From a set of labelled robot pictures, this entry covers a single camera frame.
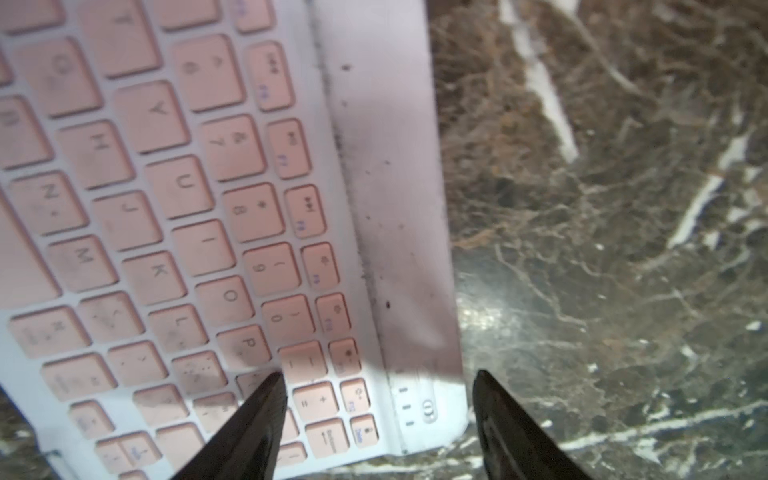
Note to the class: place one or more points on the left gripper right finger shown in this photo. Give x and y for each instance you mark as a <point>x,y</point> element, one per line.
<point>513,444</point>

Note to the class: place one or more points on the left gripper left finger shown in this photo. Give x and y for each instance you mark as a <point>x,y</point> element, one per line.
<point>246,447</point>

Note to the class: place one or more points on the pink keyboard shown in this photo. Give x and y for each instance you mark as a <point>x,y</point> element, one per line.
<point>195,194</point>

